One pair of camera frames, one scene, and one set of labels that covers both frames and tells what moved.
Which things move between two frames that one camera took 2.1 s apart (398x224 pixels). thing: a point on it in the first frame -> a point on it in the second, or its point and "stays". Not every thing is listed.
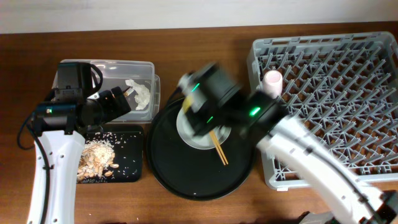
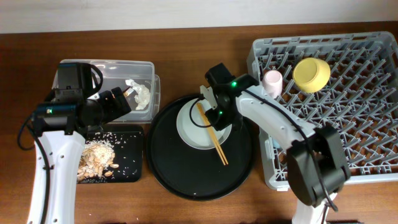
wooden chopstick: [217, 147] stays
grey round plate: [201, 142] stays
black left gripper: [114, 111] stays
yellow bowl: [187, 104] -> [310, 74]
